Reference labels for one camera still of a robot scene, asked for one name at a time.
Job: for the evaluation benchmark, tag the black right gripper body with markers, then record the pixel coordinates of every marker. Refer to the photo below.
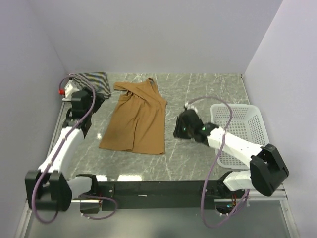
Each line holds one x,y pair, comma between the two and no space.
183,132

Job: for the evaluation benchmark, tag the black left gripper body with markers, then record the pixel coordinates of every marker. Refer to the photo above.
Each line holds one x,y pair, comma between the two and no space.
99,101

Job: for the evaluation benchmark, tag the thin striped tank top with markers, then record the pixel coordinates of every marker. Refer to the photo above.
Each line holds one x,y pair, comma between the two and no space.
96,80

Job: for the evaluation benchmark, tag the tan brown tank top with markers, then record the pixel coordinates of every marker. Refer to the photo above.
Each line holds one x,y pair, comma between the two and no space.
138,120

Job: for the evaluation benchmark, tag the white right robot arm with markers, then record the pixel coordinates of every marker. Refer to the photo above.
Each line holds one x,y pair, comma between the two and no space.
266,170

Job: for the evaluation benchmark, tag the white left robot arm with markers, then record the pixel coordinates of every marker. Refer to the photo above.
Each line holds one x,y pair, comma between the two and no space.
47,188

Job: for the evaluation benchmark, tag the white plastic laundry basket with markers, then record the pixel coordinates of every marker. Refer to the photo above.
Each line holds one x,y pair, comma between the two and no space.
247,122

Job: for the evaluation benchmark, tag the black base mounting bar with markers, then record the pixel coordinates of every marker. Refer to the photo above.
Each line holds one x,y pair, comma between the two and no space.
110,196

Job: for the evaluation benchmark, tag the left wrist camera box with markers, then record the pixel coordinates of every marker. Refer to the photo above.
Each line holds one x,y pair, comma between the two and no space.
68,90

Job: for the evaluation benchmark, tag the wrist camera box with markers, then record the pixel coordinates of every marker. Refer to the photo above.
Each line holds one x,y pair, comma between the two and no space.
189,106
68,90

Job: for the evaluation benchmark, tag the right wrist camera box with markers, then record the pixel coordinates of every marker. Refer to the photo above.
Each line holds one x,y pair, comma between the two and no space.
189,106

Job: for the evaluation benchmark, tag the aluminium frame rail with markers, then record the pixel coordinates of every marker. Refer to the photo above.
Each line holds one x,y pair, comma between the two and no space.
278,195

